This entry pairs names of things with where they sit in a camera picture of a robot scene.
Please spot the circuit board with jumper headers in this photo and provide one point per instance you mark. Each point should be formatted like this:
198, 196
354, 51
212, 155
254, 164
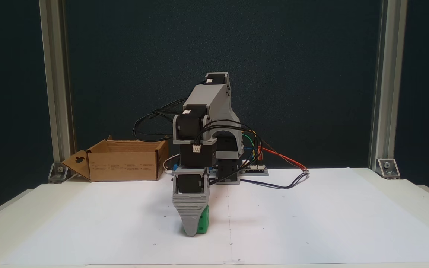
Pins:
257, 169

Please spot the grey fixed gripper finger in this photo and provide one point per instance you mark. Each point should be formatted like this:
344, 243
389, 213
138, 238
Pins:
190, 212

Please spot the open brown cardboard box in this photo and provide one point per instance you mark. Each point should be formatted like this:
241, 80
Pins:
125, 165

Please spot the green die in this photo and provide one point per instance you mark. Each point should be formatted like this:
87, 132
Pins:
203, 223

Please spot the metal corner bracket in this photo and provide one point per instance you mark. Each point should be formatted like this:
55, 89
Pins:
388, 168
59, 172

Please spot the grey printed Koch robot arm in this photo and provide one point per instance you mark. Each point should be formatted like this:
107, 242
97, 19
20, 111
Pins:
209, 95

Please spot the aluminium frame post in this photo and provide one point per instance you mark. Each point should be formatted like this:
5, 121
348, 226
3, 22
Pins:
387, 74
55, 74

